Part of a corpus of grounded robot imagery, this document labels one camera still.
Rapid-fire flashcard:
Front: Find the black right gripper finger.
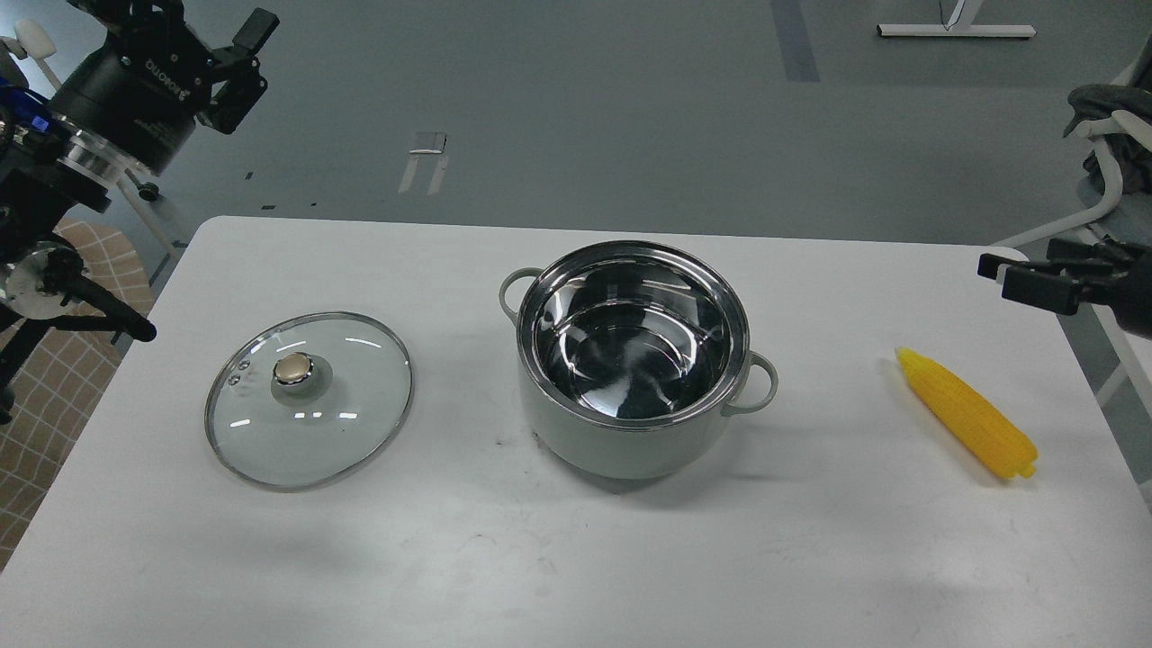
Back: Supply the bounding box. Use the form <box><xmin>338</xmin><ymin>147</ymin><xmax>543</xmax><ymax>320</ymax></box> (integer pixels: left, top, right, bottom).
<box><xmin>1001</xmin><ymin>269</ymin><xmax>1117</xmax><ymax>316</ymax></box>
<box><xmin>976</xmin><ymin>238</ymin><xmax>1137</xmax><ymax>282</ymax></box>

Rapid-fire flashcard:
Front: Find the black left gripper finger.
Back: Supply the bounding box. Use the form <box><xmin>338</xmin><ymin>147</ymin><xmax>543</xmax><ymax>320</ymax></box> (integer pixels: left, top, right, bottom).
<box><xmin>194</xmin><ymin>7</ymin><xmax>280</xmax><ymax>135</ymax></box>

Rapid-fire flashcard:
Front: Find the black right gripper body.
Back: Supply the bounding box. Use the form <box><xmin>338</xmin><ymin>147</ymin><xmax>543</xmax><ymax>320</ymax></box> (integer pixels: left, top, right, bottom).
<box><xmin>1084</xmin><ymin>241</ymin><xmax>1151</xmax><ymax>340</ymax></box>

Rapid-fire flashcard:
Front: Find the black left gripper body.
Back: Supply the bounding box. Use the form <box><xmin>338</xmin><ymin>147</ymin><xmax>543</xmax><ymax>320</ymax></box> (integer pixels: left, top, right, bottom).
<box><xmin>50</xmin><ymin>1</ymin><xmax>209</xmax><ymax>176</ymax></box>

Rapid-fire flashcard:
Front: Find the yellow toy corn cob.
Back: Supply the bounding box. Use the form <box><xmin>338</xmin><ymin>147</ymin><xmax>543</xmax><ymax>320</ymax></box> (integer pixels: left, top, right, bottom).
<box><xmin>895</xmin><ymin>347</ymin><xmax>1040</xmax><ymax>480</ymax></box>

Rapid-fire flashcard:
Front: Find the glass lid with gold knob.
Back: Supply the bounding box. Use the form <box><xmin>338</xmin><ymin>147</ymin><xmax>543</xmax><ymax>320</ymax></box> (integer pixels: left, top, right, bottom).
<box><xmin>204</xmin><ymin>311</ymin><xmax>415</xmax><ymax>492</ymax></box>

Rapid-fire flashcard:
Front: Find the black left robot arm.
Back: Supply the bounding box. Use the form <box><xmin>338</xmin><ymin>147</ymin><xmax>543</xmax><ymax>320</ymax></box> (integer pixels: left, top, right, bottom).
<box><xmin>1</xmin><ymin>1</ymin><xmax>280</xmax><ymax>424</ymax></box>

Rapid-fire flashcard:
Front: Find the pale green steel pot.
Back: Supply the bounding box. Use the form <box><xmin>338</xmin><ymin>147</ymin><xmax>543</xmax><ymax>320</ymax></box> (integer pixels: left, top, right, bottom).
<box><xmin>498</xmin><ymin>239</ymin><xmax>781</xmax><ymax>481</ymax></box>

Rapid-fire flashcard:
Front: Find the white chair with dark clothes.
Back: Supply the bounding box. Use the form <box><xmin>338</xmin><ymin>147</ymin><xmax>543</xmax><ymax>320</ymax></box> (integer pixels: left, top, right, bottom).
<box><xmin>996</xmin><ymin>46</ymin><xmax>1149</xmax><ymax>409</ymax></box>

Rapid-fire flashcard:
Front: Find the white table leg base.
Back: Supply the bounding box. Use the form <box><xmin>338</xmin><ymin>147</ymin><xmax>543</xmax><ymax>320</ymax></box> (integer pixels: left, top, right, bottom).
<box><xmin>876</xmin><ymin>1</ymin><xmax>1037</xmax><ymax>40</ymax></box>

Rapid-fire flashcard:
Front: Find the beige checkered cloth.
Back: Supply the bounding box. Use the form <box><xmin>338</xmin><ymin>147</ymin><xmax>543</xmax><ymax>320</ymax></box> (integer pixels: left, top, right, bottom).
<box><xmin>1</xmin><ymin>219</ymin><xmax>156</xmax><ymax>566</ymax></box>

